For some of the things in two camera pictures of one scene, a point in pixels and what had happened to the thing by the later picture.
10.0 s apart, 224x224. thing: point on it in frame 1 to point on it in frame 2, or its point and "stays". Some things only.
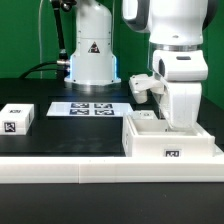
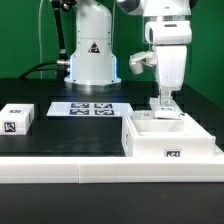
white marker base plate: (89, 109) stays
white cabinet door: (143, 115) stays
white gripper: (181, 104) to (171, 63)
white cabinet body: (153, 138) stays
